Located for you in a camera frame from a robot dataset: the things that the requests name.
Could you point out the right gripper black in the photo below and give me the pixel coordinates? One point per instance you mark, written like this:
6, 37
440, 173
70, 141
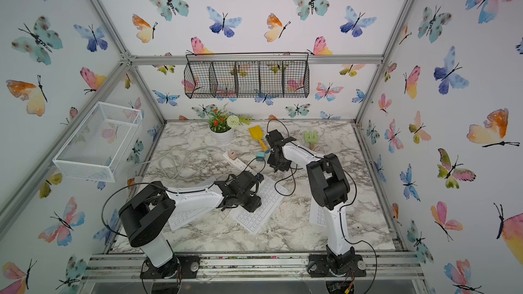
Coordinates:
283, 167

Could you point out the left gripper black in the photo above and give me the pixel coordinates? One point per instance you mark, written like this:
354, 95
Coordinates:
255, 205

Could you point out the teal USB charger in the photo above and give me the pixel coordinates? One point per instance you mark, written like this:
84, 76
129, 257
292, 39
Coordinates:
260, 156

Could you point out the white power strip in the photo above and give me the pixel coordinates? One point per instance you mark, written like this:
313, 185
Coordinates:
238, 163

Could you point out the white keyboard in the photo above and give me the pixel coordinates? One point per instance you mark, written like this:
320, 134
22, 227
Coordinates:
182, 218
270, 200
316, 214

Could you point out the pink USB charger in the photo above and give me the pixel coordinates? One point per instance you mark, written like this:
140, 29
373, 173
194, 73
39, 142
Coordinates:
232, 155

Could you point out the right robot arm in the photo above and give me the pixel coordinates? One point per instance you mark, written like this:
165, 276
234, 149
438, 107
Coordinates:
329, 188

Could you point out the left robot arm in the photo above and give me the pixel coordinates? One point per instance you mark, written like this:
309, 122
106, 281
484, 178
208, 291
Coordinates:
145, 215

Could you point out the potted plant white pot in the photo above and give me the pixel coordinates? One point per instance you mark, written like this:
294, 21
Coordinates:
223, 123

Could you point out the black wire wall basket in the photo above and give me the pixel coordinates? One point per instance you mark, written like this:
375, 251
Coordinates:
247, 75

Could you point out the white mesh wall basket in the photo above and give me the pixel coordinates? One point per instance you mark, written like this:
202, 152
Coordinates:
99, 144

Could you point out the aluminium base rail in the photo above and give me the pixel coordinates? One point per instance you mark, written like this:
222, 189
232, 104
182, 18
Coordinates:
216, 267

